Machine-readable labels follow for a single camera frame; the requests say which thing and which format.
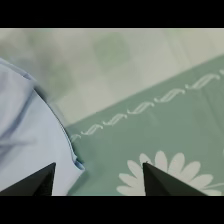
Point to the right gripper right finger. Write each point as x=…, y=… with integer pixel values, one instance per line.
x=163, y=184

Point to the light blue shirt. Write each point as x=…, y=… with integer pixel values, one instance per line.
x=30, y=133

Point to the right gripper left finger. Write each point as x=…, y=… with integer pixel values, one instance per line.
x=38, y=185

